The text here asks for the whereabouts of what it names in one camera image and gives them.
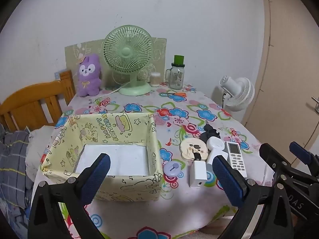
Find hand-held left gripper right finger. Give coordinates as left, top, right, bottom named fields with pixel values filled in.
left=212, top=155, right=297, bottom=239

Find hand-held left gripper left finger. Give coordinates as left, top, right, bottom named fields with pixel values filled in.
left=27, top=153, right=111, bottom=239

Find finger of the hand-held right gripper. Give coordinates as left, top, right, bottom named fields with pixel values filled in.
left=259, top=143, right=319, bottom=192
left=289, top=141, right=319, bottom=178

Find white remote control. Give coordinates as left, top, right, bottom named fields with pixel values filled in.
left=224, top=141, right=248, bottom=178

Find yellow printed storage box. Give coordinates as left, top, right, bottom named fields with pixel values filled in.
left=40, top=113, right=163, bottom=202

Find white charger adapter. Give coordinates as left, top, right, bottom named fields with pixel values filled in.
left=189, top=161, right=208, bottom=188

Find white handheld device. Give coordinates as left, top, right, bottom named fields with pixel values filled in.
left=206, top=136, right=228, bottom=166

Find black round holder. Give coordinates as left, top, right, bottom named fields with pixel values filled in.
left=199, top=121, right=220, bottom=142

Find white pillow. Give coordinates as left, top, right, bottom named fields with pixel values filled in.
left=25, top=126, right=54, bottom=182

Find beige door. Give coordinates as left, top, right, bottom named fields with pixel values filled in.
left=245, top=0, right=319, bottom=168

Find white clip fan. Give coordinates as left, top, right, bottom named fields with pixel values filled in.
left=219, top=75, right=255, bottom=112

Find grey plaid bedding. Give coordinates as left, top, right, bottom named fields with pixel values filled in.
left=0, top=124, right=34, bottom=210

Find purple plush toy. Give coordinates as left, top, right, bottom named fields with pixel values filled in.
left=76, top=54, right=102, bottom=97

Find wooden bed headboard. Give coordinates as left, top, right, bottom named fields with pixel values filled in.
left=0, top=70, right=76, bottom=132

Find cotton swab jar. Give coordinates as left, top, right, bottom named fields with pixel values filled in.
left=150, top=73, right=161, bottom=87

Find glass jar with green lid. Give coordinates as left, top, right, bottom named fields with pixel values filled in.
left=164, top=55, right=185, bottom=89

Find green desk fan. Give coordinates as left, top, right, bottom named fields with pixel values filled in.
left=103, top=25, right=154, bottom=96

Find beige patterned board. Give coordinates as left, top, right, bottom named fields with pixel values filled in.
left=65, top=38, right=167, bottom=90

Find white fan cable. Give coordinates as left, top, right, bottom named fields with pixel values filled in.
left=103, top=81, right=131, bottom=95

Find orange handled scissors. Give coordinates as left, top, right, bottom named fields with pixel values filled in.
left=161, top=92, right=187, bottom=98

